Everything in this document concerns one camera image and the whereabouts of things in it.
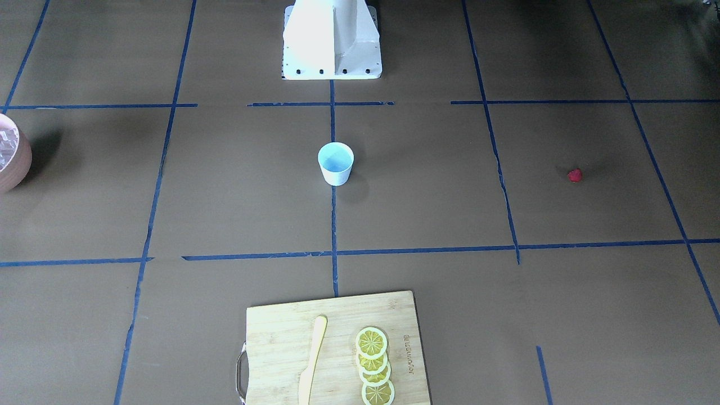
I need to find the yellow plastic knife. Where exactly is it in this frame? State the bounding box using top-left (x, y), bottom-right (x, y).
top-left (298, 315), bottom-right (327, 404)

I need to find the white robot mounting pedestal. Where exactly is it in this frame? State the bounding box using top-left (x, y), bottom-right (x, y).
top-left (281, 1), bottom-right (383, 80)

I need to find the bamboo cutting board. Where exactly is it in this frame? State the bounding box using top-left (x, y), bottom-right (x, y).
top-left (236, 290), bottom-right (431, 404)

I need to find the light blue paper cup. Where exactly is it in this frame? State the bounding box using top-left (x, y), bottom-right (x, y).
top-left (317, 142), bottom-right (354, 187)

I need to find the lemon slice top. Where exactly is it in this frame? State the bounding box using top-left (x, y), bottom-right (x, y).
top-left (355, 326), bottom-right (388, 360)

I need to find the red strawberry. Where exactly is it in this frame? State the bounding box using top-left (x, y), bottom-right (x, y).
top-left (566, 168), bottom-right (584, 183)

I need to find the pink bowl of ice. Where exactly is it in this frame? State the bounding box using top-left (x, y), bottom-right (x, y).
top-left (1, 114), bottom-right (33, 194)

